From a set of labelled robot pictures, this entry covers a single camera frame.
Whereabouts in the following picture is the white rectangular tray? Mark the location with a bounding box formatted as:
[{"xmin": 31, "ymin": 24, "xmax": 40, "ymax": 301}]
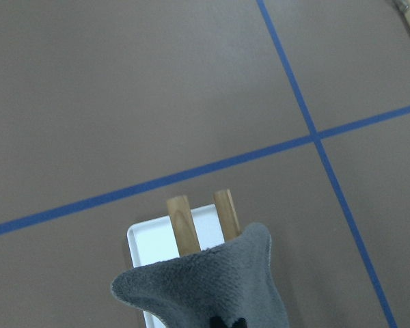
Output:
[{"xmin": 126, "ymin": 204, "xmax": 226, "ymax": 328}]

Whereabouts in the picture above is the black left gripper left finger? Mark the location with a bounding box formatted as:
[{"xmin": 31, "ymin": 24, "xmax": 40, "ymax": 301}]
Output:
[{"xmin": 209, "ymin": 316, "xmax": 226, "ymax": 328}]

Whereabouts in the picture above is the wooden stick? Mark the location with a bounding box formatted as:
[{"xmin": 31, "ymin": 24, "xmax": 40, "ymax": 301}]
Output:
[
  {"xmin": 213, "ymin": 189, "xmax": 242, "ymax": 242},
  {"xmin": 166, "ymin": 195, "xmax": 201, "ymax": 257}
]

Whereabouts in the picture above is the wooden stick left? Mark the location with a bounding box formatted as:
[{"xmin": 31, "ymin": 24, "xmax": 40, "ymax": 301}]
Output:
[{"xmin": 166, "ymin": 195, "xmax": 201, "ymax": 257}]

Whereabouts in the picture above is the grey and pink cloth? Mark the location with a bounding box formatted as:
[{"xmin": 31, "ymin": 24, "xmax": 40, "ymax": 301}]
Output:
[{"xmin": 111, "ymin": 223, "xmax": 290, "ymax": 327}]

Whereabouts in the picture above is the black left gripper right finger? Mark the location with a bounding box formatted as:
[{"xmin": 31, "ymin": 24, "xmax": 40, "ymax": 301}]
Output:
[{"xmin": 232, "ymin": 318, "xmax": 247, "ymax": 328}]

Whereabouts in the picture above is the wooden stick right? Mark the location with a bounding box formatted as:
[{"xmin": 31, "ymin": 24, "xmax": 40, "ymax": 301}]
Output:
[{"xmin": 213, "ymin": 189, "xmax": 242, "ymax": 242}]

